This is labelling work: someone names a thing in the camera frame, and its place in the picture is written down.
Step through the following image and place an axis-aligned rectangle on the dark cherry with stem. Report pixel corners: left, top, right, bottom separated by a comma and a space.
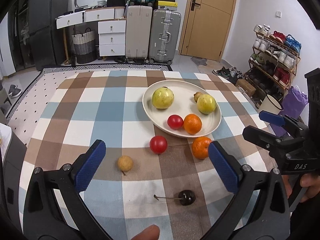
153, 190, 196, 206

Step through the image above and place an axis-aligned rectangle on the large orange mandarin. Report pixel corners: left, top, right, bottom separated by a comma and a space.
183, 114, 202, 135

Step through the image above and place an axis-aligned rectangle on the green yellow guava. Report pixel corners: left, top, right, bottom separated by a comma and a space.
197, 94, 217, 115

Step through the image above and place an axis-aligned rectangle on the red tomato with stem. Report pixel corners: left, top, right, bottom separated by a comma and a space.
167, 114, 183, 130

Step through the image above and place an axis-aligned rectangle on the brown pear-like fruit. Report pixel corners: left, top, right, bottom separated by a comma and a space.
194, 92, 203, 102

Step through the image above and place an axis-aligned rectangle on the right hand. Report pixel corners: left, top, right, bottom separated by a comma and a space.
282, 173, 320, 203

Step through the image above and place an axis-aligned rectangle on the left hand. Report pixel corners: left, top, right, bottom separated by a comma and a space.
132, 224, 160, 240

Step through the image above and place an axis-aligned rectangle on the white bucket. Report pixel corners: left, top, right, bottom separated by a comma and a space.
258, 94, 283, 115

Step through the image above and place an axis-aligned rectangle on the purple bag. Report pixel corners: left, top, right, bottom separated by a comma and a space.
271, 85, 309, 136

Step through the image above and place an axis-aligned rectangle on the small orange mandarin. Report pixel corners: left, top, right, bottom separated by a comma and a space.
191, 137, 212, 160

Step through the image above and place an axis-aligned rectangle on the small tan longan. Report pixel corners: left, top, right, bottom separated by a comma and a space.
117, 155, 133, 175

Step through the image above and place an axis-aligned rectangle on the shoe rack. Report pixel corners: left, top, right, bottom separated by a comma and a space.
244, 24, 302, 107

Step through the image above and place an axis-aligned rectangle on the checkered tablecloth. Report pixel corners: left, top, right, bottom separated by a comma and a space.
17, 70, 274, 239

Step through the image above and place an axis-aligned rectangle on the red cherry tomato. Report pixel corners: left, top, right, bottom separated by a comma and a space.
149, 135, 168, 154

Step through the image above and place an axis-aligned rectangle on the cream round plate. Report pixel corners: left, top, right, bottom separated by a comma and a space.
142, 80, 222, 138

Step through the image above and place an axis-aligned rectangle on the woven laundry basket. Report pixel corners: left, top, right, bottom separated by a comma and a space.
72, 28, 97, 64

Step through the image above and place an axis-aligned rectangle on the wooden door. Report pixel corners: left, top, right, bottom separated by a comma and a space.
179, 0, 236, 61

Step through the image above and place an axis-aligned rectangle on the silver suitcase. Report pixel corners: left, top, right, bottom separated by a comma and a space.
149, 9, 181, 65

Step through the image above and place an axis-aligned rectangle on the white drawer cabinet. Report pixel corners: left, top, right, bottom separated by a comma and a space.
56, 7, 126, 57

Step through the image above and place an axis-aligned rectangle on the beige suitcase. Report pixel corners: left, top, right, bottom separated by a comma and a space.
125, 5, 152, 60

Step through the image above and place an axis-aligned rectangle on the black refrigerator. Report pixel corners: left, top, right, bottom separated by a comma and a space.
28, 0, 68, 71

